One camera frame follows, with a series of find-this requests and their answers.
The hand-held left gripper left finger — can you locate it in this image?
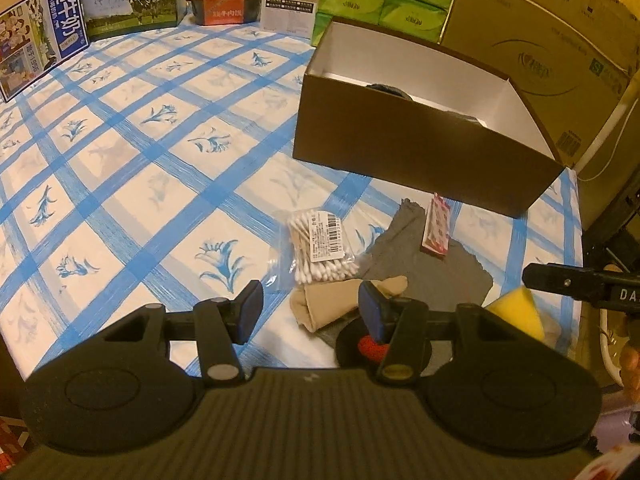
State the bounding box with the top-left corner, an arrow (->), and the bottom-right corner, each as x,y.
107,280 -> 264,388

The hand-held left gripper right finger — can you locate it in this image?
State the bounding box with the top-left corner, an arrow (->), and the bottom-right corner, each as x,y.
359,280 -> 506,386

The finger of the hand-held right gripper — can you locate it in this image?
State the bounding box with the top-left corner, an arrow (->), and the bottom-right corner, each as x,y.
522,262 -> 613,306

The beige sock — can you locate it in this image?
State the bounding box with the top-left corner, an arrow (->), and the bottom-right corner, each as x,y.
291,275 -> 408,333

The green and yellow sponge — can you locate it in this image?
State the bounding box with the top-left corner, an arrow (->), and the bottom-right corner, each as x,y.
486,286 -> 546,343

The grey cloth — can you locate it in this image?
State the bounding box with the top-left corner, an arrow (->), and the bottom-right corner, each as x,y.
320,199 -> 493,351

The bag of cotton swabs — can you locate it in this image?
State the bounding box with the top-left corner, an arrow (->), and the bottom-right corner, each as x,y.
272,207 -> 368,293

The small pink packet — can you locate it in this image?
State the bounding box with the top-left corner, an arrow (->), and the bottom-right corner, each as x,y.
421,192 -> 452,258

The brown cardboard box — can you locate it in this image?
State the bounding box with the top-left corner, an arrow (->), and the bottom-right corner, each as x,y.
292,16 -> 566,218

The person's right hand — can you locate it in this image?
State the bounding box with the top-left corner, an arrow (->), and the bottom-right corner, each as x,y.
620,320 -> 640,403

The blue checkered bed sheet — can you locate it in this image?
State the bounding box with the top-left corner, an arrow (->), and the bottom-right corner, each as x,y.
0,10 -> 586,401

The large tan cardboard box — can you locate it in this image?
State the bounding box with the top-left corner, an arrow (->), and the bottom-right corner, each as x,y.
440,0 -> 640,168

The orange and brown food box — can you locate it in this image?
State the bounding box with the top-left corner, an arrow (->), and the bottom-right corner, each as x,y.
187,0 -> 264,27

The blue cartoon milk carton box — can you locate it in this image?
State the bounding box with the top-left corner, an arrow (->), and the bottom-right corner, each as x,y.
0,0 -> 90,103

